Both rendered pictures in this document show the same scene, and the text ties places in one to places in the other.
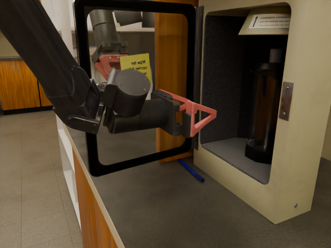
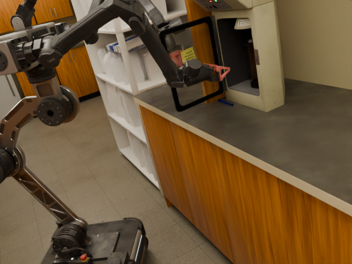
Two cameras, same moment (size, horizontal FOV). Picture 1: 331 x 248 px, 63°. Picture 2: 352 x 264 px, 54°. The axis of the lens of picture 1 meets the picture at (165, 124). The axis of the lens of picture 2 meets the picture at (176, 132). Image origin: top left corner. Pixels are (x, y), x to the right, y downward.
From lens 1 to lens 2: 1.07 m
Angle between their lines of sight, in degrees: 6
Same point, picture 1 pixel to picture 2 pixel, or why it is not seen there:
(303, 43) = (256, 33)
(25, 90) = not seen: hidden behind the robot
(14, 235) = (103, 198)
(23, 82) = not seen: hidden behind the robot
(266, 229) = (262, 114)
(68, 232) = (143, 188)
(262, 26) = (242, 25)
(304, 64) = (260, 41)
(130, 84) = (194, 65)
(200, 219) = (233, 118)
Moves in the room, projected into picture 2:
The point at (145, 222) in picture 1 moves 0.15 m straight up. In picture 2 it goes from (208, 123) to (202, 94)
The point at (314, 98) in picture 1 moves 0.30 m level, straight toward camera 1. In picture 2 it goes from (269, 53) to (249, 74)
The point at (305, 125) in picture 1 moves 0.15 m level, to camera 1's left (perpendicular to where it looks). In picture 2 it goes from (268, 65) to (234, 73)
